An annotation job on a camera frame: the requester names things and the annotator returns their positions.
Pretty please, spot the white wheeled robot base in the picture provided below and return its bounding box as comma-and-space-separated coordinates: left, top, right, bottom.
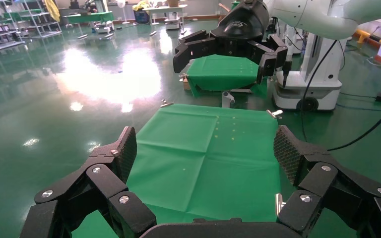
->
272, 19, 343, 112

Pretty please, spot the small white mobile robot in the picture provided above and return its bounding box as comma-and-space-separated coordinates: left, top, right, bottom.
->
164, 13, 183, 31
93, 20, 116, 35

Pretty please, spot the small brown cardboard box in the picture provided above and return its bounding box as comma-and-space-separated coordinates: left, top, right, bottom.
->
181, 73, 192, 91

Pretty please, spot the yellow orange floor barrier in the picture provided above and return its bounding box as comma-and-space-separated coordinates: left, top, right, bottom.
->
352, 29, 381, 51

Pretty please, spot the yellow hanging garment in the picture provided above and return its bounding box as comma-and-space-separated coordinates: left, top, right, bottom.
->
44, 0, 61, 23

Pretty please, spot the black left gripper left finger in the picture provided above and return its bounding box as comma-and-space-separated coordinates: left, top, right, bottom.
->
19, 126, 157, 238

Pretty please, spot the white standing fan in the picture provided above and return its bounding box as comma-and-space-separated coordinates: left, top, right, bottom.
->
116, 0, 131, 25

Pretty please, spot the plain green tablecloth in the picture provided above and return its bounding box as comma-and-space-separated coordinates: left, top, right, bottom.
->
185, 54, 261, 98

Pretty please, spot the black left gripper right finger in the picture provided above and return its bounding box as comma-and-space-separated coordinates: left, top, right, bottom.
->
273, 124, 381, 238

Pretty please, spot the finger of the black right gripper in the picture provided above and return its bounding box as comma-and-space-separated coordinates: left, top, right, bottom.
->
248, 34, 289, 84
173, 29, 217, 73

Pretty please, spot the grey metal shelf rack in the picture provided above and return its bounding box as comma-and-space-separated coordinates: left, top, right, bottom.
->
11, 0, 63, 39
0, 0, 26, 53

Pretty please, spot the white table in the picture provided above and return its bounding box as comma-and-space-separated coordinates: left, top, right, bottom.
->
142, 3, 189, 26

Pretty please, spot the long green covered table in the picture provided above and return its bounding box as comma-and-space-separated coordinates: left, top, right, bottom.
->
63, 11, 116, 25

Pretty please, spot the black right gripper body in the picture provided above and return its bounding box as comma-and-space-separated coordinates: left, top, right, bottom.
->
210, 0, 271, 62

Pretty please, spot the thin black hanging cable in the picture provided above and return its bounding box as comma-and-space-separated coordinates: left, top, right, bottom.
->
300, 39, 338, 142

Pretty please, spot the thick black cable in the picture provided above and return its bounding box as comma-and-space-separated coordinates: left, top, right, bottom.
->
326, 98, 381, 152

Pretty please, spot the blue bin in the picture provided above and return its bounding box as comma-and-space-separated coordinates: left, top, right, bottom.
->
133, 9, 151, 25

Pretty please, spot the green tablecloth with yellow stars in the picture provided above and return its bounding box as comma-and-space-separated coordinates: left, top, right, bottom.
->
72, 103, 281, 238

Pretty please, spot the yellow bag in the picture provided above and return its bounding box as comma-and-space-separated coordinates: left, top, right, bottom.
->
132, 0, 151, 12

